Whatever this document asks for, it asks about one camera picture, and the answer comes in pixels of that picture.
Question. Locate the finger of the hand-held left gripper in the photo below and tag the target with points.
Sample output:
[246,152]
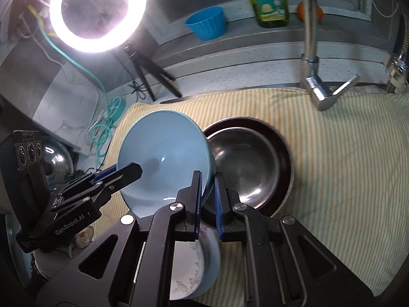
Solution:
[121,176]
[105,172]

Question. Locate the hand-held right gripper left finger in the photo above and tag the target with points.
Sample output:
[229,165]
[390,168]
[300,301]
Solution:
[198,198]

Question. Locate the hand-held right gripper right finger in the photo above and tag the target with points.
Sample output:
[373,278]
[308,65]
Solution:
[219,208]

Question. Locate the light blue bowl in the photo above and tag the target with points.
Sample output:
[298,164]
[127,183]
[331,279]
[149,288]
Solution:
[159,147]

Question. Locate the red bowl steel interior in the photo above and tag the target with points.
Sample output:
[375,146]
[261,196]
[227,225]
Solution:
[246,166]

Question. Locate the large steel bowl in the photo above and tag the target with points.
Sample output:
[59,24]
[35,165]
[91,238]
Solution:
[285,166]

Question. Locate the person's left hand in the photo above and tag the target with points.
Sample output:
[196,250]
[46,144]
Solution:
[84,236]

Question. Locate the steel pot lid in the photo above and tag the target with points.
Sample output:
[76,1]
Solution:
[60,160]

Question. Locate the blue bowl floral white interior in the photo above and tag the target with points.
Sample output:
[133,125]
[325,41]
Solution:
[211,262]

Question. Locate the black tripod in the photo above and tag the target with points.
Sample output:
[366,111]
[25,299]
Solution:
[140,73]

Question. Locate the striped yellow green cloth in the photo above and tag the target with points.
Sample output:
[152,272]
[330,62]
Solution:
[335,166]

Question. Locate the chrome faucet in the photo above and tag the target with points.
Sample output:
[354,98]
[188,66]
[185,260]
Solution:
[321,96]

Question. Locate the blue plastic cup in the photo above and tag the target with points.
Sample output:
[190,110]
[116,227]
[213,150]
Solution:
[206,25]

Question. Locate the green dish soap bottle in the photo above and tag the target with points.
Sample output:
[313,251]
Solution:
[268,3]

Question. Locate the orange fruit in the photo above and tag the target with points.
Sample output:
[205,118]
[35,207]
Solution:
[318,12]

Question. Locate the chrome sprayer fitting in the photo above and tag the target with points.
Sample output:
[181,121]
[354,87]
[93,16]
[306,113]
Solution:
[396,67]

